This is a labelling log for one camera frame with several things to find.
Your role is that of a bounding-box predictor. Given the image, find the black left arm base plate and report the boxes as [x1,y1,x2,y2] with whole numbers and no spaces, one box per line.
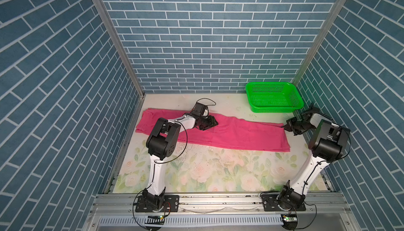
[135,195,179,213]

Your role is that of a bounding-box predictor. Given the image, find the aluminium front rail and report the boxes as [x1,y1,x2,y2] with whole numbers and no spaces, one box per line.
[90,191,351,216]

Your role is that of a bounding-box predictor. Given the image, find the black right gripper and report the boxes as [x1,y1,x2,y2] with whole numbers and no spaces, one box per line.
[282,117,312,136]

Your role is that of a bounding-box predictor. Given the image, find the white slotted cable duct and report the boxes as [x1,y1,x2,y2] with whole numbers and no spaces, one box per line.
[98,214,283,228]

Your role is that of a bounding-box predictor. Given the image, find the aluminium left corner post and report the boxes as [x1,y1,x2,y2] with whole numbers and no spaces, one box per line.
[92,0,145,99]

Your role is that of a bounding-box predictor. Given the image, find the floral table mat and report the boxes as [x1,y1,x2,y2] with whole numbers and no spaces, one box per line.
[112,93,309,194]

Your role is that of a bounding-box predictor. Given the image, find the green plastic basket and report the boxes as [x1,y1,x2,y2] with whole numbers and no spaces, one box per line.
[246,82,304,113]

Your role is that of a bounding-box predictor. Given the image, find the aluminium corner post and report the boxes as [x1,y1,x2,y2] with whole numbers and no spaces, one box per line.
[292,0,347,86]
[92,0,145,99]

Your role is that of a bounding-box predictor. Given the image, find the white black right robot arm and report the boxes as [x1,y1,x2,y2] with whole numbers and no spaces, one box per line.
[277,103,350,211]

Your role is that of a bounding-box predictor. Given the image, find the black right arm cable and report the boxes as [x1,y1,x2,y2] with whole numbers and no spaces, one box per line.
[259,126,352,231]

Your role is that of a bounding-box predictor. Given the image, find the pink long pants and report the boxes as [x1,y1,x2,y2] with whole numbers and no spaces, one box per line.
[135,108,291,153]

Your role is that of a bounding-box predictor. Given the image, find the aluminium right corner post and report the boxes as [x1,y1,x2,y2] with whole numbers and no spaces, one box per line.
[292,0,347,86]

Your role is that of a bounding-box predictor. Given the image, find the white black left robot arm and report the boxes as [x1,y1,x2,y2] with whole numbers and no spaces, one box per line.
[141,102,218,212]

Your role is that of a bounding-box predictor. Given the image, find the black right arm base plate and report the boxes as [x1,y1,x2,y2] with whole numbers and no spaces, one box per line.
[260,193,306,212]

